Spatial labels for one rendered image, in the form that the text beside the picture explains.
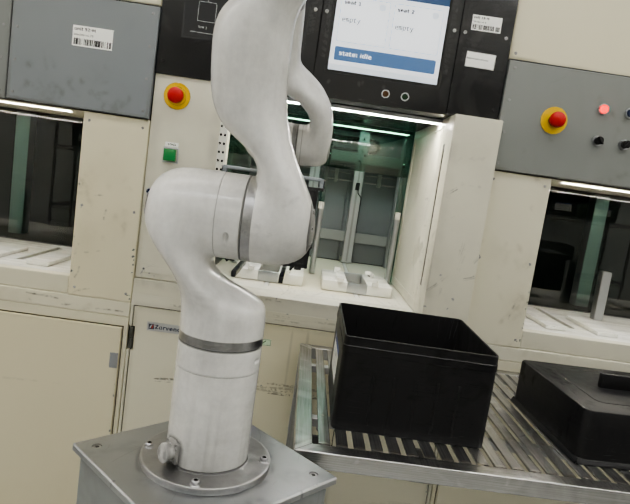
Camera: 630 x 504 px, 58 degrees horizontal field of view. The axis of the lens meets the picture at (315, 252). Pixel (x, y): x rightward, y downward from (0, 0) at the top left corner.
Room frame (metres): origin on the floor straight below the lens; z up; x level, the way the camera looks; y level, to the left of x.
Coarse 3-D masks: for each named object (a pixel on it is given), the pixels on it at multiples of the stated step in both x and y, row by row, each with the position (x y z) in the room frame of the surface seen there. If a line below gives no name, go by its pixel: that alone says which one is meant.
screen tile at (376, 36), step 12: (348, 0) 1.49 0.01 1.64; (360, 0) 1.49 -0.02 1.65; (372, 0) 1.49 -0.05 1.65; (348, 12) 1.49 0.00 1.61; (360, 12) 1.49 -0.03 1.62; (372, 12) 1.49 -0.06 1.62; (384, 24) 1.49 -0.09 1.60; (348, 36) 1.49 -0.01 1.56; (360, 36) 1.49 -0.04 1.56; (372, 36) 1.49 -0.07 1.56; (384, 36) 1.49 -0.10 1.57
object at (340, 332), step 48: (336, 336) 1.15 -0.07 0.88; (384, 336) 1.24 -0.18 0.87; (432, 336) 1.24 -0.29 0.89; (336, 384) 0.99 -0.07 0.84; (384, 384) 0.97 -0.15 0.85; (432, 384) 0.97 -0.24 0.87; (480, 384) 0.97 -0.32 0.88; (384, 432) 0.97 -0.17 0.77; (432, 432) 0.97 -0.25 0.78; (480, 432) 0.97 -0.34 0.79
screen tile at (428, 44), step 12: (396, 12) 1.49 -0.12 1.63; (408, 12) 1.49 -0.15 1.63; (420, 12) 1.49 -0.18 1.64; (420, 24) 1.49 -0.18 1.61; (432, 24) 1.50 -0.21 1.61; (396, 36) 1.49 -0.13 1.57; (408, 36) 1.49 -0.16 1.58; (420, 36) 1.49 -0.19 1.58; (432, 36) 1.50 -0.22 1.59; (396, 48) 1.49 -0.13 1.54; (408, 48) 1.49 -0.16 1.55; (420, 48) 1.49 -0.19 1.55; (432, 48) 1.50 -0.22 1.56
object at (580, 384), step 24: (528, 360) 1.24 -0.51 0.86; (528, 384) 1.19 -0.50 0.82; (552, 384) 1.10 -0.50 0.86; (576, 384) 1.11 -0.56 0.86; (600, 384) 1.11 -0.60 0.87; (624, 384) 1.11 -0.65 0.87; (528, 408) 1.17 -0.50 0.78; (552, 408) 1.08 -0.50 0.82; (576, 408) 1.00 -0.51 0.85; (600, 408) 0.99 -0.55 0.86; (624, 408) 1.01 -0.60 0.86; (552, 432) 1.06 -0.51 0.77; (576, 432) 0.98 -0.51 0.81; (600, 432) 0.97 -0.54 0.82; (624, 432) 0.97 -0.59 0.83; (576, 456) 0.97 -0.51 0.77; (600, 456) 0.97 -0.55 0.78; (624, 456) 0.97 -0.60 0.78
